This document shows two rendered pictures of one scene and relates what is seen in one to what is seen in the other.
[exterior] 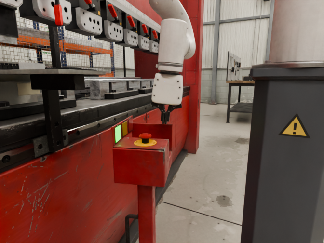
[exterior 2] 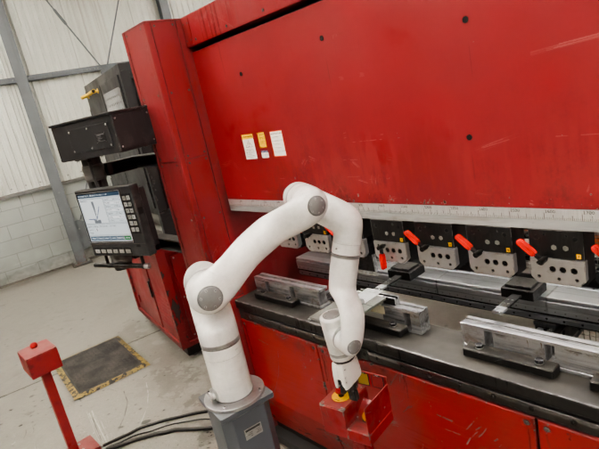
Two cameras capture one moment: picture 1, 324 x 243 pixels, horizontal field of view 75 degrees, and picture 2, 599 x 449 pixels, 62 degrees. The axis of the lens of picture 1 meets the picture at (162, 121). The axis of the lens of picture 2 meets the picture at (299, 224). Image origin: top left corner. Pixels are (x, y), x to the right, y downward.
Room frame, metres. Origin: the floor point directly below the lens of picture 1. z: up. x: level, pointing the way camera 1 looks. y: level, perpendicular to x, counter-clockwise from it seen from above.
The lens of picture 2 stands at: (1.49, -1.31, 1.85)
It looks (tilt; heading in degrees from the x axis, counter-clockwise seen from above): 14 degrees down; 123
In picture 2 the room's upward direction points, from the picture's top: 12 degrees counter-clockwise
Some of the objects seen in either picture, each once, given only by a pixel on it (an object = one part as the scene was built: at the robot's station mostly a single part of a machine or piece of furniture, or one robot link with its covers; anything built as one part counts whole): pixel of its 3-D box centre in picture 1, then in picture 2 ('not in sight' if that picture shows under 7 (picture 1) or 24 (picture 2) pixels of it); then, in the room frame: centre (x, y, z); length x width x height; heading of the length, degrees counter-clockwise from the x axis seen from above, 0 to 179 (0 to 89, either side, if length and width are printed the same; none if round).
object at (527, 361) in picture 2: (123, 94); (508, 359); (1.19, 0.22, 0.89); 0.30 x 0.05 x 0.03; 162
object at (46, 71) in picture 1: (45, 72); (348, 307); (0.59, 0.32, 1.00); 0.26 x 0.18 x 0.01; 72
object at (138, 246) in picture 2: not in sight; (119, 219); (-0.64, 0.36, 1.42); 0.45 x 0.12 x 0.36; 178
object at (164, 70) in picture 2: not in sight; (256, 230); (-0.24, 0.93, 1.15); 0.85 x 0.25 x 2.30; 72
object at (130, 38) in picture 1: (126, 31); (562, 252); (1.37, 0.22, 1.26); 0.15 x 0.09 x 0.17; 162
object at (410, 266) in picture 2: not in sight; (396, 275); (0.69, 0.61, 1.01); 0.26 x 0.12 x 0.05; 72
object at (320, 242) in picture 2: not in sight; (322, 231); (0.42, 0.53, 1.26); 0.15 x 0.09 x 0.17; 162
